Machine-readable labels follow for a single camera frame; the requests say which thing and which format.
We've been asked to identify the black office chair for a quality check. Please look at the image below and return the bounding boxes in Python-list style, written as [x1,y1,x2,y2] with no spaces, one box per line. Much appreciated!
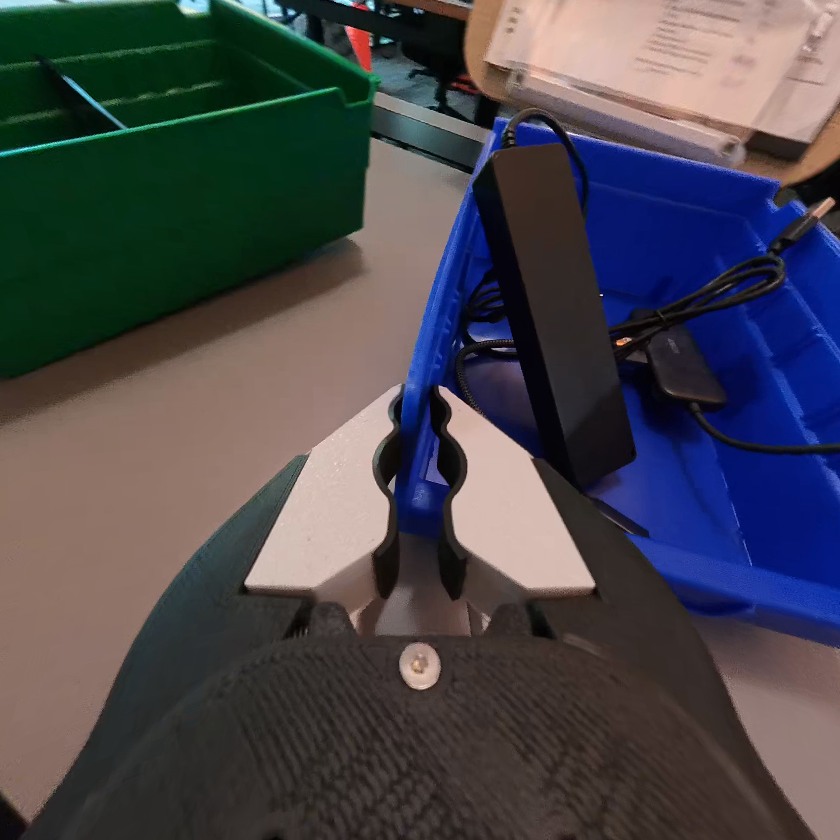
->
[400,26,480,122]

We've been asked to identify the black seven-port usb hub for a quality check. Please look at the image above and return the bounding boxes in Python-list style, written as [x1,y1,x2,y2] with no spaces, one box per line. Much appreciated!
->
[472,144,637,488]

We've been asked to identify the blue plastic bin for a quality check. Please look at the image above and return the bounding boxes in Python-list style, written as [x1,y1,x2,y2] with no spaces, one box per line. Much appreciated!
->
[392,117,840,647]

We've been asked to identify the green plastic bin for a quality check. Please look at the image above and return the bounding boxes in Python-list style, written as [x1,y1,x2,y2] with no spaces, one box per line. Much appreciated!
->
[0,0,382,379]

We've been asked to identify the thin black cable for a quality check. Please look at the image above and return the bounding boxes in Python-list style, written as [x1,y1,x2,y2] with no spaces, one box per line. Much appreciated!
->
[688,402,840,455]

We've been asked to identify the black bin divider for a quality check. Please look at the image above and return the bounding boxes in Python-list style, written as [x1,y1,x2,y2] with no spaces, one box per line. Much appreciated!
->
[36,54,130,131]

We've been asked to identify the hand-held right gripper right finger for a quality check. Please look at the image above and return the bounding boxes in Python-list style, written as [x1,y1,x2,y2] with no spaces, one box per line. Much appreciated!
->
[430,385,599,623]

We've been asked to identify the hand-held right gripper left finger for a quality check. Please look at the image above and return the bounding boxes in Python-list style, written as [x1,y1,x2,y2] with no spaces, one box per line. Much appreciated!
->
[243,384,404,632]

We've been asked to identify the tan board with instruction sheets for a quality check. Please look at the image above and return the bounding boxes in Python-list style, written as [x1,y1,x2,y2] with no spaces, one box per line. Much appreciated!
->
[462,0,840,191]

